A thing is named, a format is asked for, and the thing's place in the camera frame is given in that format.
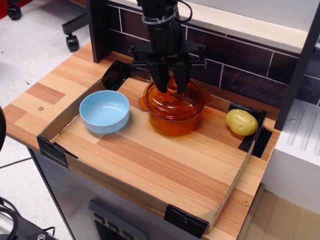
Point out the black office chair base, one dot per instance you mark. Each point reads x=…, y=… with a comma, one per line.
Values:
x=71, y=26

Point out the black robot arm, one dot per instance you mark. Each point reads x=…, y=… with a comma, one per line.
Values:
x=161, y=9

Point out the light blue bowl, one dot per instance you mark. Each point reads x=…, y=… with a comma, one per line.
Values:
x=105, y=111

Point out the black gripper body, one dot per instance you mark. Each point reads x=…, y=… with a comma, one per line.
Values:
x=167, y=47

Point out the orange transparent pot lid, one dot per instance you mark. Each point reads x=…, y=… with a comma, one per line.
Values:
x=172, y=105

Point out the cardboard fence with black tape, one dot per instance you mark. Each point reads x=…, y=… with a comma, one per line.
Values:
x=197, y=182

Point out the black caster wheel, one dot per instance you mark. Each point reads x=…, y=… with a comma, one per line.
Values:
x=13, y=10

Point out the yellow plastic potato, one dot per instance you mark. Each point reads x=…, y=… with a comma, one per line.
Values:
x=241, y=122

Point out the orange transparent pot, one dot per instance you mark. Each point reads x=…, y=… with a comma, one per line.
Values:
x=173, y=127

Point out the black oven control panel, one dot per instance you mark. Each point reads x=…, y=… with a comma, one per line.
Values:
x=111, y=223

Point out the white toy sink unit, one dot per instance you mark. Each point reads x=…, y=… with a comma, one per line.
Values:
x=293, y=172

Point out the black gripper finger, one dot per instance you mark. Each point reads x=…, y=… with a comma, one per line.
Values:
x=159, y=73
x=181, y=72

